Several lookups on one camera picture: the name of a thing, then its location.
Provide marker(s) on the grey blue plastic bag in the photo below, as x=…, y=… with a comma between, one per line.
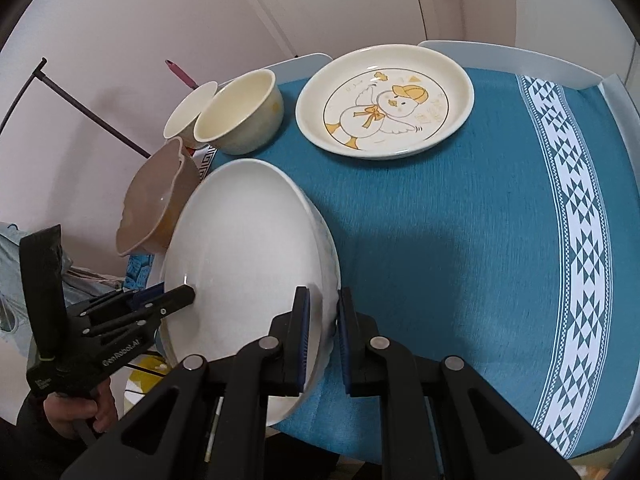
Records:
x=12, y=270

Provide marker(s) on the small cream bowl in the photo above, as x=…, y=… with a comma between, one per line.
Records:
x=187, y=110

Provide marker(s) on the brown plate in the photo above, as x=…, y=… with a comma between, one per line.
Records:
x=150, y=200

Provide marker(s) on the person's left hand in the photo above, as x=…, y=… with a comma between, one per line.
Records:
x=102, y=410

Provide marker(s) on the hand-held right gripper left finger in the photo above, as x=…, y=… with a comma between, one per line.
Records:
x=301, y=340

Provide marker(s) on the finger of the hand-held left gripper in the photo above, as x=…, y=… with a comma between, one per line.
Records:
x=147, y=297
x=175, y=300

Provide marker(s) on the cream duck print plate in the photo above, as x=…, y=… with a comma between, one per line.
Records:
x=385, y=105

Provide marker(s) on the black metal rack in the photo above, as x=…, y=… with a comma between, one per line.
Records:
x=75, y=102

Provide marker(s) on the white door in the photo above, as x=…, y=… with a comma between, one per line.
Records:
x=350, y=5

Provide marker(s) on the large white bowl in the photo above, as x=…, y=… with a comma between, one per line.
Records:
x=240, y=260

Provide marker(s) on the blue patterned tablecloth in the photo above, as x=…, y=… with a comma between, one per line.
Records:
x=450, y=235

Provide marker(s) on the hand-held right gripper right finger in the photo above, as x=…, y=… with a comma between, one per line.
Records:
x=345, y=340

